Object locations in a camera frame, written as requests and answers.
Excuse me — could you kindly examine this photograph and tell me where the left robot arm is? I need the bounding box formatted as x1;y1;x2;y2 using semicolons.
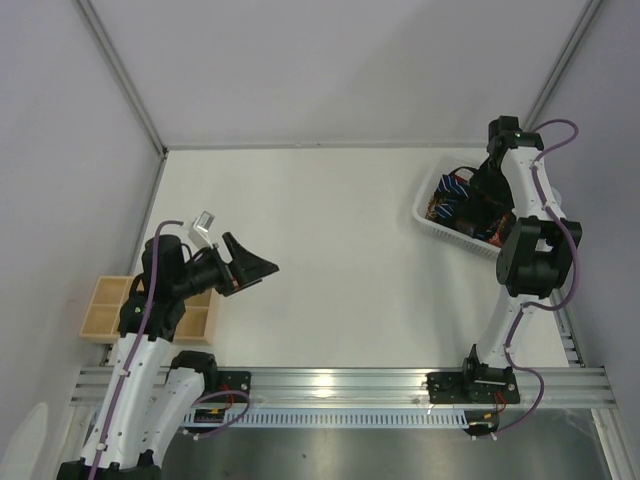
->
57;231;279;479

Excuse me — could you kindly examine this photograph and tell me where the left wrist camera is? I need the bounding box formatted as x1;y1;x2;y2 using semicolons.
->
188;211;215;249

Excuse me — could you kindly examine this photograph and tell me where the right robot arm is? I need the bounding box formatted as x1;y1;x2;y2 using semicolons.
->
461;116;582;403

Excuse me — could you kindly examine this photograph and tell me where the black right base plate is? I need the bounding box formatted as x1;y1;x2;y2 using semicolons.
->
426;371;521;405

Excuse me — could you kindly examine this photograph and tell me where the aluminium mounting rail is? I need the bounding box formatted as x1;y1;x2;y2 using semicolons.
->
69;364;619;407

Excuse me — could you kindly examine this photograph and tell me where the wooden compartment tray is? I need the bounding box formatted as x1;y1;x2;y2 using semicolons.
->
80;275;222;347

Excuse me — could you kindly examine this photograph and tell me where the blue striped tie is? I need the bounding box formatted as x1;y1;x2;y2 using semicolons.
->
431;174;470;221

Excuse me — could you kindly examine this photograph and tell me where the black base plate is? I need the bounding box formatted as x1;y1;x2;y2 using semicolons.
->
426;371;521;405
211;370;252;405

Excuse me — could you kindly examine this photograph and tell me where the white slotted cable duct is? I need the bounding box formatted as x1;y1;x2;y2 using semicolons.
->
92;409;474;429

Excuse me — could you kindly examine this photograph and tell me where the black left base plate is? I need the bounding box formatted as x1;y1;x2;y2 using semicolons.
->
211;370;252;405

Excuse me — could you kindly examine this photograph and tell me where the dark patterned tie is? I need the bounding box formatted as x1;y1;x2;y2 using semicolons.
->
425;199;515;247

